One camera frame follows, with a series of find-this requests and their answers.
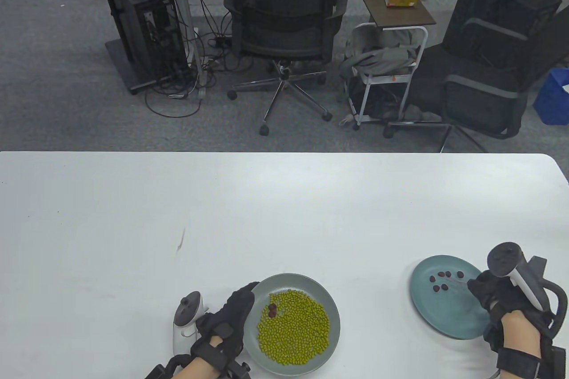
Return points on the person's left hand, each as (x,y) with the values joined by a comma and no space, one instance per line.
(235,311)

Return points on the person's right hand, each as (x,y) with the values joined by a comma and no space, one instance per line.
(489,290)

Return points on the metal tweezers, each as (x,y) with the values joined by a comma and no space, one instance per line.
(462,282)

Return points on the pile of dark red cranberries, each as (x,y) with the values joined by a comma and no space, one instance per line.
(443,286)

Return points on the teal plate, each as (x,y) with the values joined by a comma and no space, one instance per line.
(444,312)

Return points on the grey plate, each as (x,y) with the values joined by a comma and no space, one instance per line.
(293,280)

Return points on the pile of green beans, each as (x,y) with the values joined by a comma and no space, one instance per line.
(298,334)

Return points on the person's right forearm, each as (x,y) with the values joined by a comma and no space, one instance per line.
(520,334)

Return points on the person's left forearm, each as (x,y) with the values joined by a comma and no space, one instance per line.
(198,370)

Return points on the black padded office chair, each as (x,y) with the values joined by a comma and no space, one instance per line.
(480,103)

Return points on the grey shoe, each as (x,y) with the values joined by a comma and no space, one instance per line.
(422,114)

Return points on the blue plastic bin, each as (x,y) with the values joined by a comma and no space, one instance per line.
(553,99)

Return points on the grey jacket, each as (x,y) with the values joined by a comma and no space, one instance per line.
(382,59)

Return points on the black power strip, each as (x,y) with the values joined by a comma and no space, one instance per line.
(220,42)

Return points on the brown top side table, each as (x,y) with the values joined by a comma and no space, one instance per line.
(391,14)

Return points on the black mesh office chair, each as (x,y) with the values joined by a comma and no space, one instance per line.
(282,1)

